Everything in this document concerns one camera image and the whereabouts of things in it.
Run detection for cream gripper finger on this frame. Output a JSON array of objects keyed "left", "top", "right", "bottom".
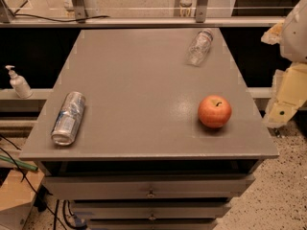
[
  {"left": 263, "top": 63, "right": 307, "bottom": 128},
  {"left": 261, "top": 21, "right": 284, "bottom": 45}
]

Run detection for clear plastic water bottle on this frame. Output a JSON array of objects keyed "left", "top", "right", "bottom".
[{"left": 187, "top": 28, "right": 213, "bottom": 66}]

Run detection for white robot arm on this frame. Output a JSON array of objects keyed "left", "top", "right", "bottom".
[{"left": 261, "top": 0, "right": 307, "bottom": 128}]

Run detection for silver redbull can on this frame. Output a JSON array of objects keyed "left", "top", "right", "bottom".
[{"left": 51, "top": 92, "right": 85, "bottom": 146}]

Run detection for white pump dispenser bottle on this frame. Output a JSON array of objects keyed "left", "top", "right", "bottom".
[{"left": 6, "top": 65, "right": 33, "bottom": 99}]

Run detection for red apple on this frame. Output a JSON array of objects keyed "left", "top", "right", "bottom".
[{"left": 198, "top": 95, "right": 232, "bottom": 128}]

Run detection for top grey drawer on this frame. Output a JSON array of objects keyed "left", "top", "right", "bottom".
[{"left": 44, "top": 174, "right": 254, "bottom": 200}]

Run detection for grey drawer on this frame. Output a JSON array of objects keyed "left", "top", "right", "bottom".
[
  {"left": 71, "top": 200, "right": 230, "bottom": 220},
  {"left": 44, "top": 174, "right": 254, "bottom": 200},
  {"left": 87, "top": 219, "right": 218, "bottom": 230}
]

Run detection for grey drawer cabinet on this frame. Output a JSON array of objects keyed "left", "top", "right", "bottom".
[{"left": 18, "top": 28, "right": 280, "bottom": 230}]

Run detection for middle grey drawer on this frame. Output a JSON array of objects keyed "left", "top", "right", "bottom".
[{"left": 71, "top": 200, "right": 230, "bottom": 220}]

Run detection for bottom grey drawer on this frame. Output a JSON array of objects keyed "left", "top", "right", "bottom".
[{"left": 87, "top": 219, "right": 218, "bottom": 230}]

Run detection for cardboard box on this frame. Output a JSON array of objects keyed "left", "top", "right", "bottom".
[{"left": 0, "top": 170, "right": 35, "bottom": 230}]

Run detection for green rod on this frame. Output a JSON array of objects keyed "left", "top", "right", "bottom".
[{"left": 0, "top": 155, "right": 38, "bottom": 172}]

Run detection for right metal bracket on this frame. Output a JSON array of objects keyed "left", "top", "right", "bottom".
[{"left": 195, "top": 0, "right": 208, "bottom": 23}]

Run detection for metal bracket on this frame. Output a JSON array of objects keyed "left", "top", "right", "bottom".
[
  {"left": 195, "top": 0, "right": 208, "bottom": 23},
  {"left": 71, "top": 0, "right": 87, "bottom": 21}
]

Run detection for left metal bracket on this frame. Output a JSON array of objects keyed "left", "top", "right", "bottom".
[{"left": 71, "top": 0, "right": 87, "bottom": 21}]

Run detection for black cable on shelf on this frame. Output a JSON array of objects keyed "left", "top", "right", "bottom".
[{"left": 12, "top": 0, "right": 110, "bottom": 23}]

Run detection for black floor cables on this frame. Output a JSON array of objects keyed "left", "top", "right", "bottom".
[{"left": 0, "top": 134, "right": 87, "bottom": 230}]

